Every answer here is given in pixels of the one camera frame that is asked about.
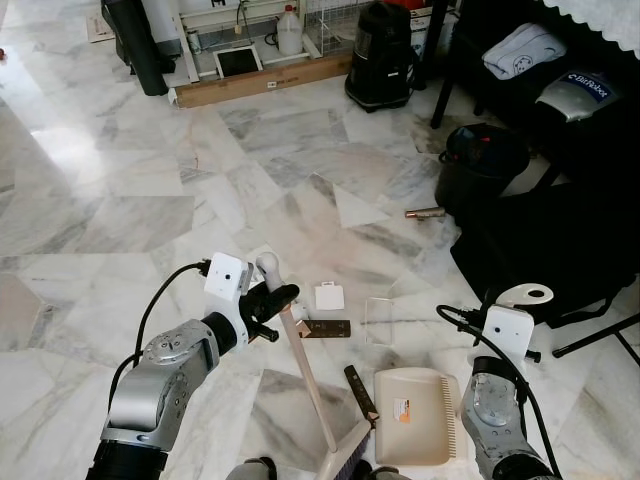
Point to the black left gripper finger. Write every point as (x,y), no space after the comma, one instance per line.
(283,293)
(283,308)

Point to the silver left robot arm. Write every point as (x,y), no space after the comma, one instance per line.
(170,370)

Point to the clear plastic piece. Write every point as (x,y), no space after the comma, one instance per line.
(378,320)

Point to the grey left robot foot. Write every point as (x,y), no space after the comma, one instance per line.
(250,470)

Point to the grey robot foot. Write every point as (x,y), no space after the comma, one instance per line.
(385,473)
(250,470)

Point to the gold metal tube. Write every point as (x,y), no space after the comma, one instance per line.
(425,212)

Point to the grey right robot foot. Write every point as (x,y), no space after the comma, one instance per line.
(385,473)

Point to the long wooden plank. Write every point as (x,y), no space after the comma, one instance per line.
(260,82)

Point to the black lidded bucket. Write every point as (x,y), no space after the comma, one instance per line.
(480,165)

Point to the white framed dark panel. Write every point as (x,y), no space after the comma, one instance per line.
(238,62)

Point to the black canister vacuum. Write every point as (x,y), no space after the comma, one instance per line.
(380,60)

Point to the black metal stand foot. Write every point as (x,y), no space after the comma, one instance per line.
(595,338)

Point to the white plastic jug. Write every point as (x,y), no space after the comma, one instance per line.
(290,35)

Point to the black table leg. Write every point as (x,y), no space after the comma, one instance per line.
(445,90)

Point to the large black fabric bag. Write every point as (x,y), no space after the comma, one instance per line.
(560,240)

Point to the black cylinder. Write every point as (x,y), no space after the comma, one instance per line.
(135,45)

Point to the white cylinder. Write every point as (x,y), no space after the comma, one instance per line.
(162,25)

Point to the white soft bag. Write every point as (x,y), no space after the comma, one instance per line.
(525,50)

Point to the grey bag with blue label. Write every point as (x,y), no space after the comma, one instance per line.
(580,95)

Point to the white lace tablecloth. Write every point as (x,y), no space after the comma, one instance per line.
(600,20)

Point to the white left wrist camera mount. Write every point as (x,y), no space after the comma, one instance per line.
(225,280)

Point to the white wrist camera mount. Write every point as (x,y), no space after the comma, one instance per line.
(225,280)
(505,335)

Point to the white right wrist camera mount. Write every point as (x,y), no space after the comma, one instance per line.
(505,335)

